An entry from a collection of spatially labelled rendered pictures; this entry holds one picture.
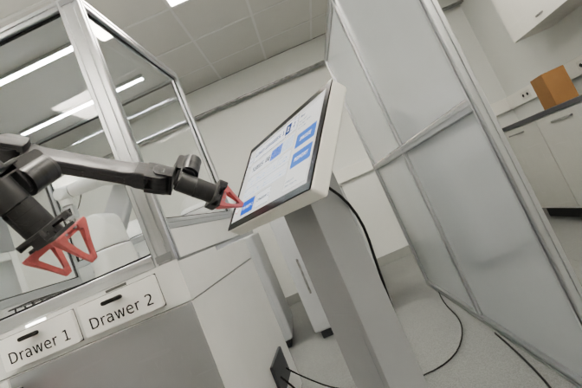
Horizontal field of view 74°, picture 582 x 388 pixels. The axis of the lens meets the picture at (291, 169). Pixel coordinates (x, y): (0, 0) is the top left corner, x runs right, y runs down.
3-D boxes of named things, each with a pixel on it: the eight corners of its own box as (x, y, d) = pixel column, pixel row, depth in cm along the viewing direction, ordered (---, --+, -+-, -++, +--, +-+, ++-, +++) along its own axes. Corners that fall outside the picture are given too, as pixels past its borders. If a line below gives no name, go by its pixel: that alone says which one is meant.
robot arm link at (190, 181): (169, 192, 109) (175, 180, 106) (174, 176, 114) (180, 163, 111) (191, 201, 112) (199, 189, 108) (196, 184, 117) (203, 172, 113)
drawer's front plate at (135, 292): (164, 306, 128) (151, 274, 129) (87, 339, 130) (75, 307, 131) (166, 304, 130) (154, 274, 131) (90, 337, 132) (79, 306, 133)
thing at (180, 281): (192, 299, 129) (176, 258, 131) (-68, 410, 136) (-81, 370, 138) (251, 256, 223) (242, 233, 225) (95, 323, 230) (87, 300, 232)
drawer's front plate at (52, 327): (80, 341, 130) (69, 310, 132) (5, 373, 132) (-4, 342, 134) (83, 339, 132) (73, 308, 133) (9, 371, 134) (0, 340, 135)
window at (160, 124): (162, 219, 137) (80, 9, 146) (160, 220, 137) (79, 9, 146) (228, 211, 223) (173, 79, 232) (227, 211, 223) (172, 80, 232)
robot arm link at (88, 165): (2, 174, 104) (-10, 143, 97) (13, 159, 108) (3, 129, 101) (166, 200, 112) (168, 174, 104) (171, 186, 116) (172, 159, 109)
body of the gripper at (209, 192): (216, 190, 120) (192, 181, 117) (226, 181, 111) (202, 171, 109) (210, 210, 117) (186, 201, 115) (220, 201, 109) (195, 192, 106)
